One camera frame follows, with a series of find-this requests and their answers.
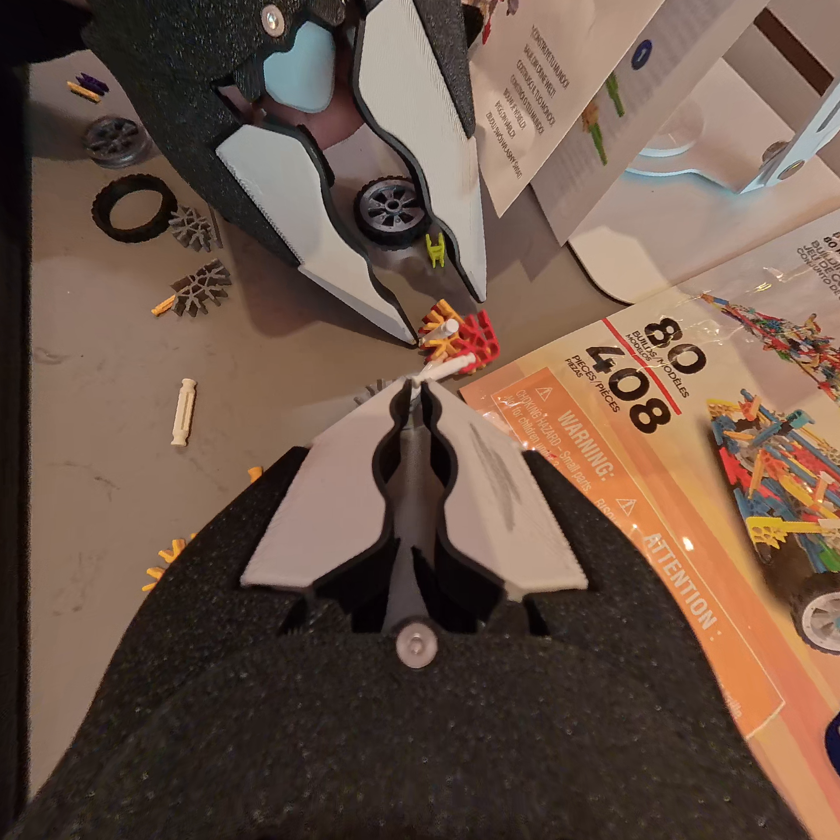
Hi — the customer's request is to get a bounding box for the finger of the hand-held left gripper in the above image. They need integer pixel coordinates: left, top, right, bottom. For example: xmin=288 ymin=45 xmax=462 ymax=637
xmin=215 ymin=123 xmax=420 ymax=350
xmin=354 ymin=0 xmax=488 ymax=303

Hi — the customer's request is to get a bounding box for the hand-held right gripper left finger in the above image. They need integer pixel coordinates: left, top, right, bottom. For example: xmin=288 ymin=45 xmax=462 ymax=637
xmin=240 ymin=380 xmax=414 ymax=595

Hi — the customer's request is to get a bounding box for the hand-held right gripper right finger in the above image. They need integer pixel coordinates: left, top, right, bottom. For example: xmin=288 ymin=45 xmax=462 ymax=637
xmin=419 ymin=382 xmax=590 ymax=604

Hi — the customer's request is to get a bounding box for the grey snowflake connector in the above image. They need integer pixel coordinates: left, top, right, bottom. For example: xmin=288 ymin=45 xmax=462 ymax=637
xmin=169 ymin=206 xmax=218 ymax=254
xmin=354 ymin=380 xmax=428 ymax=438

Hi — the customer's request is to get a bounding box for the red and yellow connector cluster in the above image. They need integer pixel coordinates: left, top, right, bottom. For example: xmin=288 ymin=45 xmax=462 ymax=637
xmin=419 ymin=299 xmax=470 ymax=365

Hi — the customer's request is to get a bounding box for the person's left forearm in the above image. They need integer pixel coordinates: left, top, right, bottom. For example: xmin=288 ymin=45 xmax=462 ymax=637
xmin=0 ymin=0 xmax=93 ymax=67

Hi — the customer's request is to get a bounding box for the person's left hand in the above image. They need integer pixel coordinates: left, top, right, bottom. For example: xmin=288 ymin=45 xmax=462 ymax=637
xmin=305 ymin=106 xmax=380 ymax=152

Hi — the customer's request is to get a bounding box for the grey toy wheel hub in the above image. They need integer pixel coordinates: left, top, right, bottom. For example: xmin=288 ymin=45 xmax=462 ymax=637
xmin=82 ymin=116 xmax=147 ymax=169

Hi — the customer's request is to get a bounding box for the grey toy wheel with tyre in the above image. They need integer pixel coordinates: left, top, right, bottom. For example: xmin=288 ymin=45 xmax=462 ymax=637
xmin=354 ymin=177 xmax=427 ymax=249

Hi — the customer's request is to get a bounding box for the colourful construction toy bag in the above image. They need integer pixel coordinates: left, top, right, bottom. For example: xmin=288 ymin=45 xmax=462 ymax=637
xmin=459 ymin=226 xmax=840 ymax=840

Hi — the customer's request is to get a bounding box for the grey connector with yellow rod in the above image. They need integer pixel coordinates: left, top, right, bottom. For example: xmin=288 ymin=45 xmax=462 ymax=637
xmin=170 ymin=260 xmax=233 ymax=319

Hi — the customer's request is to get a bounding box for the black rubber tyre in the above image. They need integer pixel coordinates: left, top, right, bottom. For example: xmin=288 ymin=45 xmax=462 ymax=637
xmin=91 ymin=174 xmax=179 ymax=246

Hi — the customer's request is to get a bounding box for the yellow half-round connector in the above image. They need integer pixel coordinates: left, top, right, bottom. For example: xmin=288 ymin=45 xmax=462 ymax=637
xmin=141 ymin=532 xmax=198 ymax=594

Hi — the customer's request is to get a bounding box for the short white toy rod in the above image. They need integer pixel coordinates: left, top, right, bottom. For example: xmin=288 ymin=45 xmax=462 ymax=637
xmin=170 ymin=377 xmax=198 ymax=448

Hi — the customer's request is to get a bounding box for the booklet with green figure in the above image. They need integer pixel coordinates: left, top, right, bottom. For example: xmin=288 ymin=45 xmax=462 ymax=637
xmin=530 ymin=0 xmax=771 ymax=246

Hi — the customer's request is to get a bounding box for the dark dotted surface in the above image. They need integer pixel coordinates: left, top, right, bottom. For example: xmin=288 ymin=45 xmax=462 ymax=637
xmin=0 ymin=62 xmax=33 ymax=802

